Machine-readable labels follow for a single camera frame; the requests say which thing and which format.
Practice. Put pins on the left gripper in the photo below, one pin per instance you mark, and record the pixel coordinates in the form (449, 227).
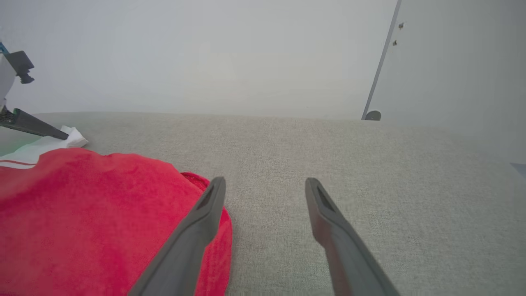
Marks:
(5, 117)

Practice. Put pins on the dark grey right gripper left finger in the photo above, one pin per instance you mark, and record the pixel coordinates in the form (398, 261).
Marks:
(185, 246)

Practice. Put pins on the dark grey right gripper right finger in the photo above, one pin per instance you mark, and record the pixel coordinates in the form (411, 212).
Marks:
(341, 246)

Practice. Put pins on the red and white jersey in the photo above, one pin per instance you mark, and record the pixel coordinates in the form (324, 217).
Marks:
(82, 213)

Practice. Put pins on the grey fabric sofa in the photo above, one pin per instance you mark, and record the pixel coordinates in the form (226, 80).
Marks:
(411, 185)

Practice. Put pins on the grey partition panel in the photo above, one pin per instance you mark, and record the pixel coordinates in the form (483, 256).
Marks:
(452, 61)

